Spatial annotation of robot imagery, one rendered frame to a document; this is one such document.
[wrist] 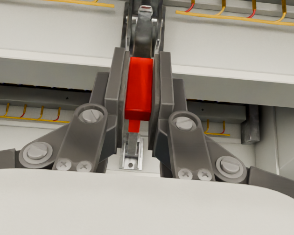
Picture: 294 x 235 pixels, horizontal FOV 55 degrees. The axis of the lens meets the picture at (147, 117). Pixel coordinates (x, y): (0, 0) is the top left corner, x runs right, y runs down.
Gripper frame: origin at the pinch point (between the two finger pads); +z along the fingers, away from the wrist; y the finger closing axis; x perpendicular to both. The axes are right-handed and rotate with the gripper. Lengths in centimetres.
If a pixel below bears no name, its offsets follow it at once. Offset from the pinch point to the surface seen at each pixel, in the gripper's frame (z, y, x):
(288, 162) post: 8.2, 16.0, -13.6
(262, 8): 9.4, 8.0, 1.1
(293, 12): 9.4, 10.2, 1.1
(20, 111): 15.9, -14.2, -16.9
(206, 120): 15.9, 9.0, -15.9
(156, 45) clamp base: 5.2, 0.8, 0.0
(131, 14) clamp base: 6.3, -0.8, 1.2
